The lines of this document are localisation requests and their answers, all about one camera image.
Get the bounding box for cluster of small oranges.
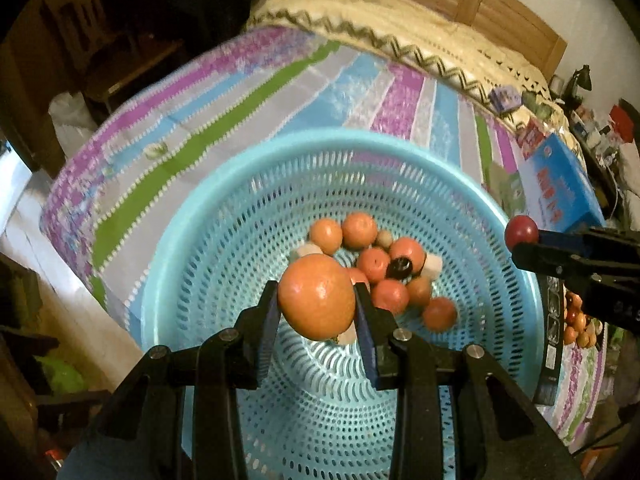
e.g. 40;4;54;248
309;212;458;333

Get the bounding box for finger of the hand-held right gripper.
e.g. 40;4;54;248
511;242;601;286
537;229;593;250

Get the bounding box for light blue perforated plastic basket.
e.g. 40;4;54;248
140;129;546;480

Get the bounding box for red snack packet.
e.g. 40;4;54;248
517;120;548;153

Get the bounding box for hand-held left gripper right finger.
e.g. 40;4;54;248
352;282;583;480

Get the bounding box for red round fruit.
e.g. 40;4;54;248
504;215;540;250

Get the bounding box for red bag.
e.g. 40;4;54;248
610;102;640;143

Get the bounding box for cream patterned quilt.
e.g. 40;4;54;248
247;0;556;126

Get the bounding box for white plastic bag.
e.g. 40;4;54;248
49;92;96;153

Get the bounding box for small purple box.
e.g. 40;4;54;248
487;87;521;113

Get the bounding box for green leafy vegetables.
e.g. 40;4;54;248
522;90;557;117

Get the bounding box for blue cardboard box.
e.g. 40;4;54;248
520;132;606;233

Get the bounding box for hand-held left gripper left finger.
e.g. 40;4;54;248
57;280;283;480

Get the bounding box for wooden headboard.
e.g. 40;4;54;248
367;0;568;78

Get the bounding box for green white packet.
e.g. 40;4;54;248
492;165;527;217

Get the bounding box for black desk lamp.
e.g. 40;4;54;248
565;65;593;106

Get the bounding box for heap of mixed small fruits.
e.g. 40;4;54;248
562;290;606;351

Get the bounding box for smooth orange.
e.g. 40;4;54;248
277;254;357;339

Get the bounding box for cluttered bedside table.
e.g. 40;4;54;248
565;100;621;173

